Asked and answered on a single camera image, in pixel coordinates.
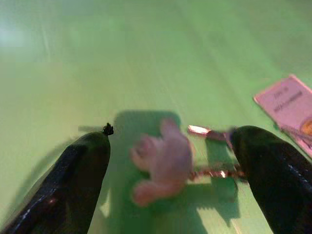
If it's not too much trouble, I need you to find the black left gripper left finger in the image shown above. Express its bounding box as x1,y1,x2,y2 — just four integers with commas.
0,122,115,234

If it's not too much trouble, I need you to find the pink booklet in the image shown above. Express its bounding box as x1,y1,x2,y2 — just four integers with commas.
253,74,312,159

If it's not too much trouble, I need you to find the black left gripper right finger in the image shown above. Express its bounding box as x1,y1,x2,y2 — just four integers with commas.
230,125,312,234

